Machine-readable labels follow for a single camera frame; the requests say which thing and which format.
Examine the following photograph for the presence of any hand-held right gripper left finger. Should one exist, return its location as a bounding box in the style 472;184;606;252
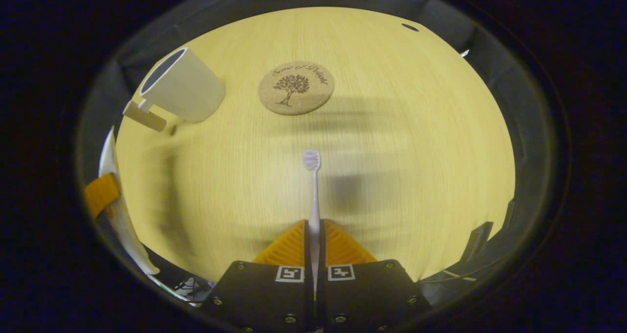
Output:
201;219;315;333

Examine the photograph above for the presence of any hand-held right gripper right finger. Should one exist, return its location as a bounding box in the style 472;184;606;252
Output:
318;219;432;333

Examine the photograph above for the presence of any white toothpaste tube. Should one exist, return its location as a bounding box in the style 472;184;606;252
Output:
98;126;160;276

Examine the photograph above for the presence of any white cup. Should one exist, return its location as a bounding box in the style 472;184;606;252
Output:
122;48;226;133

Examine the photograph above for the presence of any white toothbrush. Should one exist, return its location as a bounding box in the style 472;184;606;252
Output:
302;149;322;297

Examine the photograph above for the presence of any round cork coaster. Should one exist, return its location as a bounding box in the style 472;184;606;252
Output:
258;61;335;116

